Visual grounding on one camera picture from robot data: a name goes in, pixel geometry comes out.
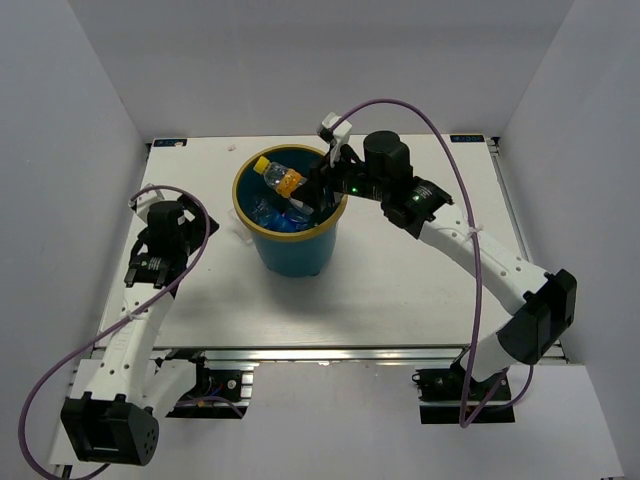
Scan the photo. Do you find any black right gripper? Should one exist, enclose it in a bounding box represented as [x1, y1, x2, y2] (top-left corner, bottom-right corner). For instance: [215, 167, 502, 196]
[290, 143, 388, 214]

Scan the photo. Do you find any small clear blue label bottle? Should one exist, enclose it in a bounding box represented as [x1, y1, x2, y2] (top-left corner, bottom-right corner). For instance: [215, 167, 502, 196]
[284, 198, 316, 231]

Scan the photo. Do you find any yellow cap bottle off table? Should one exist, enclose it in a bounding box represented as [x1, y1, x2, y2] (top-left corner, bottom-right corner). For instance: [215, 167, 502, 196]
[253, 156, 306, 199]

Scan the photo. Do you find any large blue label water bottle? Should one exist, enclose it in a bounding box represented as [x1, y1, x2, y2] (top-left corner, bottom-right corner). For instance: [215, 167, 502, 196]
[249, 198, 295, 233]

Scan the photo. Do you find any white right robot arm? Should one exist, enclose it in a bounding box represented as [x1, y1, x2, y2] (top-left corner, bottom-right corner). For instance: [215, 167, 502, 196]
[292, 129, 577, 399]

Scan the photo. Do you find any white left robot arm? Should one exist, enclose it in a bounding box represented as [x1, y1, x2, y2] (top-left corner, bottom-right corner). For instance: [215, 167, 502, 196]
[61, 195, 218, 466]

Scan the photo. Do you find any teal bin with yellow rim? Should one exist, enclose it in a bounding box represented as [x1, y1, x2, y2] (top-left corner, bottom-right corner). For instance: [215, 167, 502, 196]
[232, 144, 347, 277]

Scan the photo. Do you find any clear apple juice bottle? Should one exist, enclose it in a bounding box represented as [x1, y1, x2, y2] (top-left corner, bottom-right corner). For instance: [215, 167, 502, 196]
[228, 209, 253, 245]

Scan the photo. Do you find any blue sticker left corner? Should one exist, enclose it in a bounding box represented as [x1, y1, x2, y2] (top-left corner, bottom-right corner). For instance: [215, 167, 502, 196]
[152, 138, 187, 148]

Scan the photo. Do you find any blue sticker corner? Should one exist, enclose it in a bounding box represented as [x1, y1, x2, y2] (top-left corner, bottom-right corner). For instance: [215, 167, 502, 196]
[450, 134, 485, 143]
[152, 138, 187, 148]

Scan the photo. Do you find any blue sticker right corner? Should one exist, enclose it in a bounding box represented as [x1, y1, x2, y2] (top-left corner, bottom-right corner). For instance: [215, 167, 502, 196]
[450, 134, 485, 143]

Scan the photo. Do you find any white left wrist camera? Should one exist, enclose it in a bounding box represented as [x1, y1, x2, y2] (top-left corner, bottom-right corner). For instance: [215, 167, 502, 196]
[128, 184, 166, 224]

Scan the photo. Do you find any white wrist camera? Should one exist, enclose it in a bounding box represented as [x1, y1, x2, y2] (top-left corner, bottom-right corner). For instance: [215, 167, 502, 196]
[317, 112, 352, 166]
[128, 184, 166, 224]

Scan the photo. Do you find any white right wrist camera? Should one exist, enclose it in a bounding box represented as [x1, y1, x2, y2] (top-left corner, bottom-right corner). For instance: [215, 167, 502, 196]
[317, 112, 352, 166]

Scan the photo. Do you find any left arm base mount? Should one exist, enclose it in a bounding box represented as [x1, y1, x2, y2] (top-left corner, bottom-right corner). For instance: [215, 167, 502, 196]
[156, 349, 255, 420]

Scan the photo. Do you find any aluminium front rail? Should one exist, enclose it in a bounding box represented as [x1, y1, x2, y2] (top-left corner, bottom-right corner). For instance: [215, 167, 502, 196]
[89, 344, 569, 364]

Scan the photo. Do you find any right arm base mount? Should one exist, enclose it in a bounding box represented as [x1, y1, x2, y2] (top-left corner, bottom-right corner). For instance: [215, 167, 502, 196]
[412, 368, 515, 425]

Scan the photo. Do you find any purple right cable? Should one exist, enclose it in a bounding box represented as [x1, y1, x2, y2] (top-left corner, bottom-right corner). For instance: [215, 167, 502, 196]
[334, 98, 534, 430]

